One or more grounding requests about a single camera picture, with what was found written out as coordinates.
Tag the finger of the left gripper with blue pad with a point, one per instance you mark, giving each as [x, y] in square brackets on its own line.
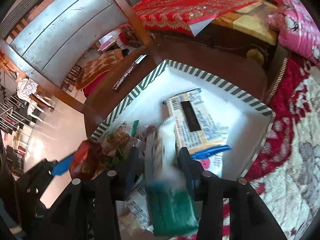
[62, 166]

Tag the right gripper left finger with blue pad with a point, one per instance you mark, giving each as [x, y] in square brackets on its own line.
[91, 205]

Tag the green white cracker packet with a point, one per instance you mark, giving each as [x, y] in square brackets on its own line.
[116, 146]

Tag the white small snack packet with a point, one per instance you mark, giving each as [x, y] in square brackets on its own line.
[160, 167]

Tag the red brown snack packet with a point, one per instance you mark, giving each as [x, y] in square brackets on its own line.
[85, 160]

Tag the blue edged biscuit packet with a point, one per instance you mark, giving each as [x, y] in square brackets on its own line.
[195, 128]

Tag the striped green white cardboard box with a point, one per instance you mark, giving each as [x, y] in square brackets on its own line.
[249, 120]

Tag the orange cracker packet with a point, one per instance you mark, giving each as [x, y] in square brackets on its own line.
[135, 218]

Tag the white strawberry rice snack packet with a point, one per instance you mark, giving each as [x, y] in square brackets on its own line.
[213, 164]

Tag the dark green wafer packet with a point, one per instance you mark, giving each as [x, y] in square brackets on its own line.
[172, 212]

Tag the floral fleece blanket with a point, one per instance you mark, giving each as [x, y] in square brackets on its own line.
[286, 171]

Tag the checkered brown cushion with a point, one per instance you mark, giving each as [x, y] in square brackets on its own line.
[95, 68]

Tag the wooden chair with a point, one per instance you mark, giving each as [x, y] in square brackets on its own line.
[51, 44]

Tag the red embroidered cloth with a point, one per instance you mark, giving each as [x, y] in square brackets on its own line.
[178, 15]

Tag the pink penguin quilt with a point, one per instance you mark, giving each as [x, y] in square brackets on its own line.
[296, 28]

